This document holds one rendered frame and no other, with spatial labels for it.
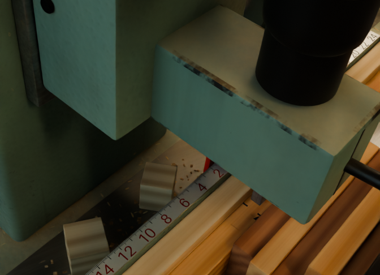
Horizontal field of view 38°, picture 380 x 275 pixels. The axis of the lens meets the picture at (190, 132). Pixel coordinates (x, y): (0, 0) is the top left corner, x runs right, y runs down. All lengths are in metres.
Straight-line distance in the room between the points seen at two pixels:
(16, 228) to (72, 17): 0.26
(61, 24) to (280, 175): 0.17
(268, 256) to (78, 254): 0.20
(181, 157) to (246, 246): 0.26
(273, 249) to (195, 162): 0.26
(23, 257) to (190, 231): 0.22
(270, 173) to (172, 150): 0.31
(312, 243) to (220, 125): 0.12
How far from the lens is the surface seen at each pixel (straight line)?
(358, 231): 0.40
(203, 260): 0.40
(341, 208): 0.44
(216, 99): 0.34
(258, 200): 0.42
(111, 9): 0.32
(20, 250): 0.58
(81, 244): 0.53
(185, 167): 0.64
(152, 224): 0.40
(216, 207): 0.42
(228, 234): 0.42
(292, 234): 0.41
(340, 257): 0.39
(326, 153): 0.31
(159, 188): 0.56
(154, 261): 0.39
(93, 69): 0.36
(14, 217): 0.54
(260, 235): 0.41
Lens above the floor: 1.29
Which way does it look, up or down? 46 degrees down
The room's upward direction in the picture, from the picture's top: 8 degrees clockwise
